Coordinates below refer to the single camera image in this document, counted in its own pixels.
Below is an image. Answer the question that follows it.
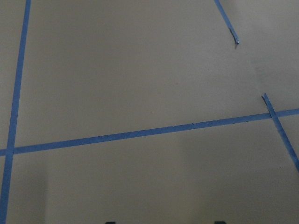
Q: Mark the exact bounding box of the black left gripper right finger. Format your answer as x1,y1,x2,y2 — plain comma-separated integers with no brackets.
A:
214,221,226,224

